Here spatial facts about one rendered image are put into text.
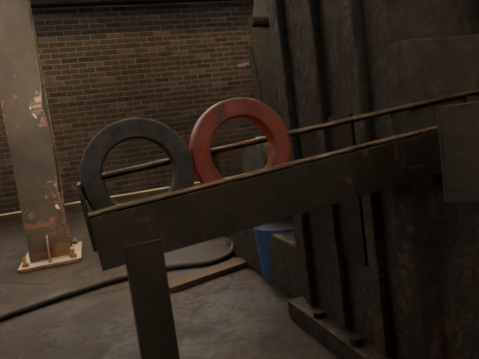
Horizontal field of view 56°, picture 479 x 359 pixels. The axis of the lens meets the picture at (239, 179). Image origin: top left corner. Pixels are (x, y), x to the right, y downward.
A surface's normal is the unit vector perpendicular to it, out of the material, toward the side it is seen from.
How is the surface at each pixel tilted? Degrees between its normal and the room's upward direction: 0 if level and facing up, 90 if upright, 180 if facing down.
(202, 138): 90
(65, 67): 90
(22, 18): 90
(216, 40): 90
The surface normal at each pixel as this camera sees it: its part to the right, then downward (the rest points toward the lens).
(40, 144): 0.31, 0.06
